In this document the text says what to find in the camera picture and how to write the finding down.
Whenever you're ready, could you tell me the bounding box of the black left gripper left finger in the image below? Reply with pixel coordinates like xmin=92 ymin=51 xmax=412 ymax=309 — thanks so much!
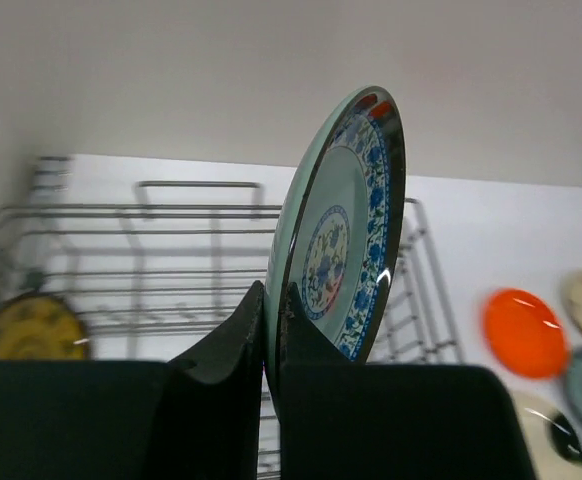
xmin=0 ymin=282 xmax=264 ymax=479

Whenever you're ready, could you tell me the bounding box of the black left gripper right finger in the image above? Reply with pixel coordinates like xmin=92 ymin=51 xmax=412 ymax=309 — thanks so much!
xmin=278 ymin=284 xmax=535 ymax=479

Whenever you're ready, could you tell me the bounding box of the yellow patterned plate brown rim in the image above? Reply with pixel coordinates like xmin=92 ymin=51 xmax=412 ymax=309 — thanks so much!
xmin=0 ymin=293 xmax=92 ymax=361

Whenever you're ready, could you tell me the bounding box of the orange plastic plate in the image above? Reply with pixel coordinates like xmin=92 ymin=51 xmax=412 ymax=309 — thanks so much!
xmin=481 ymin=288 xmax=570 ymax=380

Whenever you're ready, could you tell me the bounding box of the beige plate with black patch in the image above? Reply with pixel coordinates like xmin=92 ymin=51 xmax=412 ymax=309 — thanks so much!
xmin=511 ymin=391 xmax=582 ymax=479

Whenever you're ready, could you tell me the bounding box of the grey wire dish rack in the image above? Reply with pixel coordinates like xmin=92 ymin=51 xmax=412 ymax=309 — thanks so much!
xmin=0 ymin=154 xmax=465 ymax=474

